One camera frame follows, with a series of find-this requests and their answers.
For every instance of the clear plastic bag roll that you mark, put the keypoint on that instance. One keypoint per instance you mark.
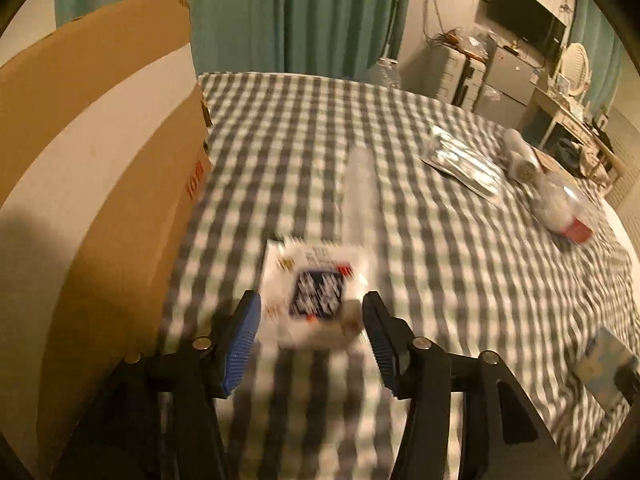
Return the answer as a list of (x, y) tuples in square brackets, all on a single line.
[(522, 157)]

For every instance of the white oval mirror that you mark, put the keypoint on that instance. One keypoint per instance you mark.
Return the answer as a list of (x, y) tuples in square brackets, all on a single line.
[(575, 70)]

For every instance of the brown cardboard box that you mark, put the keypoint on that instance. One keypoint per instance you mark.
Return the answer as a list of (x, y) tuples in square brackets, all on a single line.
[(100, 170)]

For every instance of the white dressing table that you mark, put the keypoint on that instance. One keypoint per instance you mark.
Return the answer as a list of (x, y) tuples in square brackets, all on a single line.
[(560, 115)]

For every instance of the silver foil packets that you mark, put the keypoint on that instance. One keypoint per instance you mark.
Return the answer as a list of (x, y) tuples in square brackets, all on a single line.
[(465, 165)]

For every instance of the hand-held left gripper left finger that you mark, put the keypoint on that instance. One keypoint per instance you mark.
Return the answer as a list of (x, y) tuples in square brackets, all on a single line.
[(242, 340)]

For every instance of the grey small fridge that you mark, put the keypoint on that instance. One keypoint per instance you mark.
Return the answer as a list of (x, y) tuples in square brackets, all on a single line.
[(505, 80)]

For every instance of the wooden chair with clothes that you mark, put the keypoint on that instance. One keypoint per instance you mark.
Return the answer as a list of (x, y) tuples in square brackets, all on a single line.
[(592, 160)]

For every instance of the tan flat box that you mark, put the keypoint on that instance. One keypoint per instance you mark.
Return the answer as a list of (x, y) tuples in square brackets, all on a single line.
[(550, 160)]

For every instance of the clear container with red label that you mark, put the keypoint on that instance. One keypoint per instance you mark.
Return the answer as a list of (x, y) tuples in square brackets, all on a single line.
[(560, 210)]

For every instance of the light blue packet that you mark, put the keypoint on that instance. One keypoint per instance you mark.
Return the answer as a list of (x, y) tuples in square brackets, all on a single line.
[(597, 360)]

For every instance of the large clear water bottle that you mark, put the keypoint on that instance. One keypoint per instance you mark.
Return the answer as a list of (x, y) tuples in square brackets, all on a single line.
[(385, 72)]

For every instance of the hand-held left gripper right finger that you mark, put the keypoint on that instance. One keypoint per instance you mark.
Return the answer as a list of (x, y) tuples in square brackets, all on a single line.
[(382, 345)]

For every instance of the white louvered door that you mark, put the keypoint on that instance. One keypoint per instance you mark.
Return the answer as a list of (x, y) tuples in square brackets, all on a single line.
[(627, 160)]

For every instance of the black wall television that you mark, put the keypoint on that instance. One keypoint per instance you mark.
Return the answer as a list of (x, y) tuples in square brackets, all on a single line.
[(525, 12)]

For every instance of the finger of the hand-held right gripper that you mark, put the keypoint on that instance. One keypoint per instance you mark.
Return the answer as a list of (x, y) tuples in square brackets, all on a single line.
[(629, 382)]

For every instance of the grey checked cloth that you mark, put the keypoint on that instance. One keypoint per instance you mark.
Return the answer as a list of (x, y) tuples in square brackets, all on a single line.
[(300, 135)]

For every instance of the green curtain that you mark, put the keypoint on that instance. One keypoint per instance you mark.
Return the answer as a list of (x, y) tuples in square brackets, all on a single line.
[(595, 35), (300, 10)]

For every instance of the white drawer cabinet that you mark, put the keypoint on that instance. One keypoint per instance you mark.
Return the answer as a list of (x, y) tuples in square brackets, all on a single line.
[(457, 77)]

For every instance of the white packet with dark print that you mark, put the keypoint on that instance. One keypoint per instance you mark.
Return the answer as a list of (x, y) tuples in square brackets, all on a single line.
[(315, 300)]

